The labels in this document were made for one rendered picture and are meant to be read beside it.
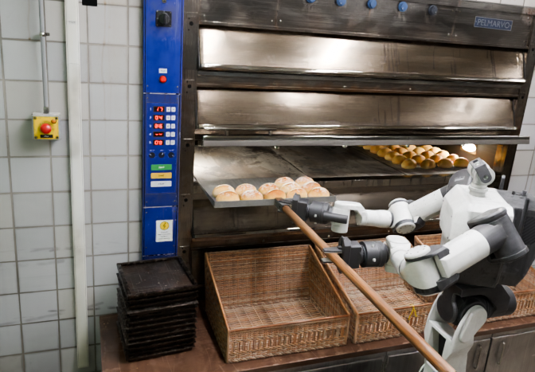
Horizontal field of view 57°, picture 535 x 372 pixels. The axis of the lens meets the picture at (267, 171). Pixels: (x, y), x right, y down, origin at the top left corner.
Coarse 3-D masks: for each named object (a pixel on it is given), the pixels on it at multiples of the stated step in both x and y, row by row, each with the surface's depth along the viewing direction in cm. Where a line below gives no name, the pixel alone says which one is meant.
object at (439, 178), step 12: (324, 180) 251; (336, 180) 253; (348, 180) 255; (360, 180) 257; (372, 180) 259; (384, 180) 262; (396, 180) 265; (408, 180) 267; (420, 180) 270; (432, 180) 273; (444, 180) 275; (204, 192) 230
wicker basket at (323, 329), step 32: (224, 256) 239; (256, 256) 244; (288, 256) 251; (224, 288) 240; (256, 288) 245; (288, 288) 250; (320, 288) 242; (224, 320) 203; (256, 320) 232; (288, 320) 233; (320, 320) 211; (224, 352) 206; (256, 352) 205; (288, 352) 210
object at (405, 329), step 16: (288, 208) 200; (304, 224) 185; (320, 240) 173; (336, 256) 161; (352, 272) 152; (368, 288) 143; (384, 304) 135; (400, 320) 129; (416, 336) 122; (432, 352) 117; (448, 368) 112
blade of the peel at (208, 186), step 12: (204, 180) 235; (216, 180) 236; (228, 180) 238; (240, 180) 239; (252, 180) 241; (264, 180) 242; (216, 204) 203; (228, 204) 204; (240, 204) 206; (252, 204) 208; (264, 204) 210
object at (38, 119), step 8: (40, 112) 196; (56, 112) 198; (32, 120) 191; (40, 120) 192; (48, 120) 193; (40, 128) 193; (56, 128) 194; (40, 136) 193; (48, 136) 194; (56, 136) 195
